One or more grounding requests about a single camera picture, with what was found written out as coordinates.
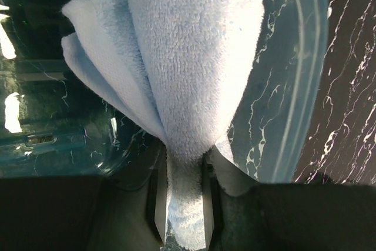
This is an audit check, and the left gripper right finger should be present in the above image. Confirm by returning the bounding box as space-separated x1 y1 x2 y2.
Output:
202 148 375 250

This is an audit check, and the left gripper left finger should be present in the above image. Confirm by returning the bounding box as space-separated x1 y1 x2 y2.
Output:
1 142 167 250

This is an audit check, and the light blue towel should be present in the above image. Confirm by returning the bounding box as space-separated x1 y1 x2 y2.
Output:
61 0 264 250

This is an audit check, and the blue transparent plastic container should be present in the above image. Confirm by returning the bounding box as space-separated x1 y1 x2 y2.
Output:
1 0 328 183

